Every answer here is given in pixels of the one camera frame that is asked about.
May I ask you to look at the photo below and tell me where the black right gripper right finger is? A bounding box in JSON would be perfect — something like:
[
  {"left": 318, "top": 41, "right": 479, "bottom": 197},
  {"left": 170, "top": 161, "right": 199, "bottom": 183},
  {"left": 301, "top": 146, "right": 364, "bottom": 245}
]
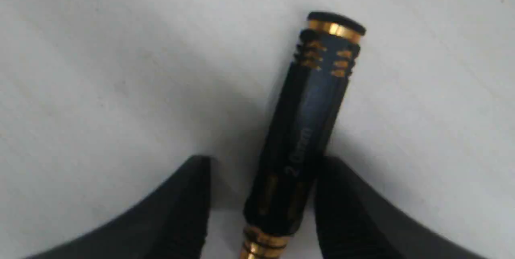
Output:
[{"left": 314, "top": 156, "right": 481, "bottom": 259}]

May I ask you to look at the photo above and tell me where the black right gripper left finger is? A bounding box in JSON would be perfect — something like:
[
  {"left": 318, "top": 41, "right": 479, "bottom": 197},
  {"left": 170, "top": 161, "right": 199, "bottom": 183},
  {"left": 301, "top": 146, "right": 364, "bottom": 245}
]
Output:
[{"left": 32, "top": 155, "right": 212, "bottom": 259}]

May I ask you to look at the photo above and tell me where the black and gold screwdriver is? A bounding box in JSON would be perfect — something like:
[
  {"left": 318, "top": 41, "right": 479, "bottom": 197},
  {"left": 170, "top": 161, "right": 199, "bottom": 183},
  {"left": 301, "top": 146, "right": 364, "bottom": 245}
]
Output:
[{"left": 239, "top": 11, "right": 366, "bottom": 259}]

